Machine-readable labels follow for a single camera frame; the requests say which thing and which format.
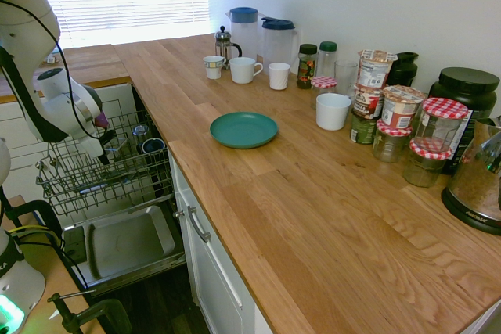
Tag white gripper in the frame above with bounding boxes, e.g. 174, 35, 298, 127
73, 121, 111, 166

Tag open dishwasher door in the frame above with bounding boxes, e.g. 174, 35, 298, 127
62, 204, 187, 296

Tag clear glass in rack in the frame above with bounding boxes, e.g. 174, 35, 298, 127
131, 123, 152, 140

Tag dark blue cup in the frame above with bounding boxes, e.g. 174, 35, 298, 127
139, 137, 168, 156

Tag white drawer front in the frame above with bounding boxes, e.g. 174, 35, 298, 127
93, 99, 127, 120

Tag black metal clamp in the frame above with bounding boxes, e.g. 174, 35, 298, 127
2, 199, 64, 250
47, 293, 133, 334

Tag green plastic plate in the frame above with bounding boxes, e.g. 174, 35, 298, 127
209, 111, 279, 150

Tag patterned white cup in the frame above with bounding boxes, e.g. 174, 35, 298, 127
202, 55, 226, 80

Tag white cabinet door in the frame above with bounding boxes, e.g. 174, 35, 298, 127
171, 161, 258, 334

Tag glass french press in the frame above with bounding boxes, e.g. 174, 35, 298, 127
214, 25, 243, 71

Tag tall pitcher blue lid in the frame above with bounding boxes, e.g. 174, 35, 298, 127
225, 6, 260, 63

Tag ribbed white cup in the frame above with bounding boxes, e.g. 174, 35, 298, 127
268, 62, 291, 92

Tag wide pitcher dark blue lid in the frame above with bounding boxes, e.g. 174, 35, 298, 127
261, 16, 301, 74

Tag dark spice jar green lid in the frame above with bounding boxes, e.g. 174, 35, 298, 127
297, 43, 319, 90

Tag small jar red checkered lid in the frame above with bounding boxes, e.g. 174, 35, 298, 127
310, 76, 338, 111

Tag large white cup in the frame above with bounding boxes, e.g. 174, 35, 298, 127
315, 93, 352, 131

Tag clear jar green lid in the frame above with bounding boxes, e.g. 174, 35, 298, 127
317, 41, 339, 79

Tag clear drinking glass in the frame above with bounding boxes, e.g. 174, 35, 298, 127
334, 60, 359, 96

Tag green tin can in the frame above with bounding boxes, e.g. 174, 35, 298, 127
349, 109, 379, 145

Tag glass jar red checkered lid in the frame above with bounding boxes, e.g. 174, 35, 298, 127
371, 118, 414, 164
402, 138, 453, 189

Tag black shaker bottle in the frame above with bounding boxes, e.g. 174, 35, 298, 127
385, 51, 420, 88

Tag large jar red checkered lid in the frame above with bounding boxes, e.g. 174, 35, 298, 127
413, 97, 470, 153

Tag black protein powder tub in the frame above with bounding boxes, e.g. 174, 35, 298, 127
427, 66, 501, 177

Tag stainless steel electric kettle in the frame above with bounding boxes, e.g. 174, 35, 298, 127
441, 115, 501, 237

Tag grey wire dishwasher rack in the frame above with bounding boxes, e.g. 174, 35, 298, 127
35, 110, 175, 217

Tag yellow cables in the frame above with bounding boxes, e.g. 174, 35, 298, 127
6, 224, 49, 248

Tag metal cabinet door handle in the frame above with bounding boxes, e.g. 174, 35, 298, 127
173, 205, 212, 244

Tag white mug with handle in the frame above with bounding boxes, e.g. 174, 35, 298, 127
229, 56, 264, 84

